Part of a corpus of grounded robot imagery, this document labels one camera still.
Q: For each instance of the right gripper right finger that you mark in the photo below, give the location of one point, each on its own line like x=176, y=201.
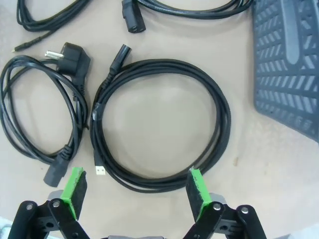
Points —
x=199, y=191

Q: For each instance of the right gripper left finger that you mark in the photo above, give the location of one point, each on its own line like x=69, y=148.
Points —
x=74, y=189

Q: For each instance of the dark grey plastic mesh basket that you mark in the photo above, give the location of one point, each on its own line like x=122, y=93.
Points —
x=291, y=37

